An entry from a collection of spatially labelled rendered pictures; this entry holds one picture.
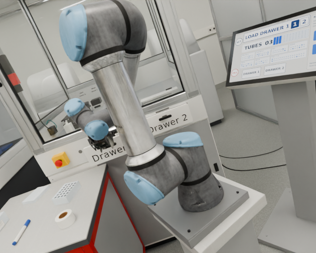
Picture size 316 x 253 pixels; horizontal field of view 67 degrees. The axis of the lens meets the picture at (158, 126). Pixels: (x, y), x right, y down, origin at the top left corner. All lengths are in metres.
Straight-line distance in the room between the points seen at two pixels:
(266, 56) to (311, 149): 0.53
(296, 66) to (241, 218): 0.69
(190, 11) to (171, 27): 3.52
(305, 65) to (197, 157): 0.66
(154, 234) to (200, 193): 1.05
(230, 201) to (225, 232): 0.09
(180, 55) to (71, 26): 0.82
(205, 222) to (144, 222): 0.99
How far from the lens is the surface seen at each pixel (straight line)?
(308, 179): 1.56
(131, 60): 0.75
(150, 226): 1.73
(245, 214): 0.79
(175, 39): 1.31
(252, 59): 1.29
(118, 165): 1.47
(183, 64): 1.32
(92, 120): 0.89
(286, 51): 1.23
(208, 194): 0.77
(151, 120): 1.34
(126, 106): 0.60
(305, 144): 1.43
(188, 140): 0.69
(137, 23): 0.66
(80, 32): 0.58
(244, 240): 0.91
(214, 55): 4.94
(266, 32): 1.33
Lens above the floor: 1.30
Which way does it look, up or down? 19 degrees down
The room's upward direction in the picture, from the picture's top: 21 degrees counter-clockwise
